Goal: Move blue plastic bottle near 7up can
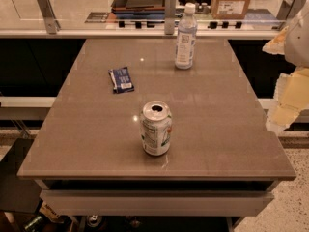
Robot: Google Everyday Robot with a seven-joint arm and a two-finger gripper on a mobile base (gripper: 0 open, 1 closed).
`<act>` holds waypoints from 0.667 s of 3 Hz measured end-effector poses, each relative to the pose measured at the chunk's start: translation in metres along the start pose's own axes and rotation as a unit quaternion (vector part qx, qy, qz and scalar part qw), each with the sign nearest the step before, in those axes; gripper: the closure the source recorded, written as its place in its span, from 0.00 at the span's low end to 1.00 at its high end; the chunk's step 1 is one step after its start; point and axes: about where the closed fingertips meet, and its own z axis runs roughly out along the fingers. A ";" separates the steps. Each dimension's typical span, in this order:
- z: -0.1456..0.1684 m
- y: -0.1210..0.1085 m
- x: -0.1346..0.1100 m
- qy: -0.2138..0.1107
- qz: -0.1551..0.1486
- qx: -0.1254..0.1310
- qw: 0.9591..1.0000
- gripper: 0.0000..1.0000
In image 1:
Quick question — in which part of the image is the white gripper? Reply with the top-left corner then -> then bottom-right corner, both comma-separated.
262,1 -> 309,133

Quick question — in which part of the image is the blue plastic water bottle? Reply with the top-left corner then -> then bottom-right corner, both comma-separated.
175,3 -> 198,70

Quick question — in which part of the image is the white green 7up can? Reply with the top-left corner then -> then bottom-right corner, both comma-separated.
140,101 -> 172,156

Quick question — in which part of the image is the green bottle under table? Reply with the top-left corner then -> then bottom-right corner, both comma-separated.
23,215 -> 45,232

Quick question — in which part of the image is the cardboard box with label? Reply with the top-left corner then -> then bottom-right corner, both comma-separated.
211,0 -> 250,19

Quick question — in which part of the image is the blue snack packet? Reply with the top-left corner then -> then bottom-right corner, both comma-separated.
108,67 -> 134,94

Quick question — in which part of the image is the white table drawer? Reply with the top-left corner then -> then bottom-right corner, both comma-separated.
41,190 -> 273,217

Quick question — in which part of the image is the right metal glass bracket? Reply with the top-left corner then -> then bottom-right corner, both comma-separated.
272,0 -> 307,30

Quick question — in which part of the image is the metal glass bracket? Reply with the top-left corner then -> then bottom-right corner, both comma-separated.
164,0 -> 176,35
272,0 -> 307,30
37,0 -> 60,34

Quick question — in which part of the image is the middle metal glass bracket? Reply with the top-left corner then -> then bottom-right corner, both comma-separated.
164,0 -> 176,35

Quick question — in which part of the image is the left metal glass bracket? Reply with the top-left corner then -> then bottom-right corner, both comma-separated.
37,0 -> 60,34

